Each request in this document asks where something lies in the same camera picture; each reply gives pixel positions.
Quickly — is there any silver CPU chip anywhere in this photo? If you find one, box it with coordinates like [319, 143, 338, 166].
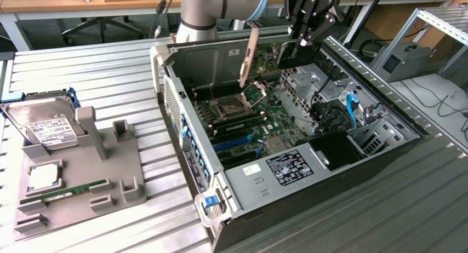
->
[29, 165, 62, 193]

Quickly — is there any grey perforated drive cage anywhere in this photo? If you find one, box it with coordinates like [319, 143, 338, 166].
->
[280, 66, 352, 119]

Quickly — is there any open grey PC case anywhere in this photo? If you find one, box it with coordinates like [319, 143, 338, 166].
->
[150, 22, 433, 253]

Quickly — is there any blue disk wire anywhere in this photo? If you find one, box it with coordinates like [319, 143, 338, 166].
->
[346, 91, 362, 129]

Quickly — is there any black power wire bundle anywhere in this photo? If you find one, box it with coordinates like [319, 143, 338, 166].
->
[310, 101, 348, 133]

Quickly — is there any silver disk bay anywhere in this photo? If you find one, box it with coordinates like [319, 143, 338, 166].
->
[347, 118, 407, 158]

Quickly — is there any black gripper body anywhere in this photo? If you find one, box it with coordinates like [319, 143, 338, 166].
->
[292, 0, 344, 36]

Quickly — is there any blue case latch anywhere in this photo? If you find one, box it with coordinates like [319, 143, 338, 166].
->
[203, 195, 220, 209]

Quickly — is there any green motherboard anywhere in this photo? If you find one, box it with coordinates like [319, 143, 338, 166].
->
[192, 80, 319, 169]

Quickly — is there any silver hard disk drive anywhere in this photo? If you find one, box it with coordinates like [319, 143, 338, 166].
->
[6, 96, 81, 151]

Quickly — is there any black plastic shroud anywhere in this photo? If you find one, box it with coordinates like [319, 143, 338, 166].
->
[296, 129, 370, 171]

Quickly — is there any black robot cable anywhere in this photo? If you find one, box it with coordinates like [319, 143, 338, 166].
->
[153, 0, 177, 39]

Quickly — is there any black labelled RAM stick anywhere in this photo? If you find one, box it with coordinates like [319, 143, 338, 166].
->
[213, 118, 268, 135]

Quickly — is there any grey parts rack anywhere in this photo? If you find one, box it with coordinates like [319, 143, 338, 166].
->
[13, 105, 150, 243]

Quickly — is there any aluminium profile frame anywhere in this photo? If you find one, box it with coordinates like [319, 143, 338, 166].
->
[370, 6, 468, 76]

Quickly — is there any blue expansion slot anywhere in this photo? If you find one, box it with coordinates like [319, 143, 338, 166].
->
[212, 134, 255, 152]

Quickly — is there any square chipset heatsink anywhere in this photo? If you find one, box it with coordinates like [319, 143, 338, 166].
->
[264, 136, 293, 155]

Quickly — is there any grey vented equipment box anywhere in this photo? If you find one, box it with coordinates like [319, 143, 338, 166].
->
[380, 42, 435, 83]

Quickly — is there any CPU socket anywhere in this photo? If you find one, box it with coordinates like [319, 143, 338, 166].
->
[216, 96, 252, 121]

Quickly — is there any metal socket cover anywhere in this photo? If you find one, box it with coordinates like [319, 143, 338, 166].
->
[240, 82, 275, 111]

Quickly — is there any black office chair base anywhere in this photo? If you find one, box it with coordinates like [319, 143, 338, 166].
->
[61, 16, 146, 44]

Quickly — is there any green graphics card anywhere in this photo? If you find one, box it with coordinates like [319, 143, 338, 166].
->
[237, 21, 326, 88]

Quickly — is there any grey power supply unit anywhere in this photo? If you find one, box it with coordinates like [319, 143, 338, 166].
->
[223, 142, 332, 213]

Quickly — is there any green RAM stick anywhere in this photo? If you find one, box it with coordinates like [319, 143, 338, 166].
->
[19, 180, 109, 206]

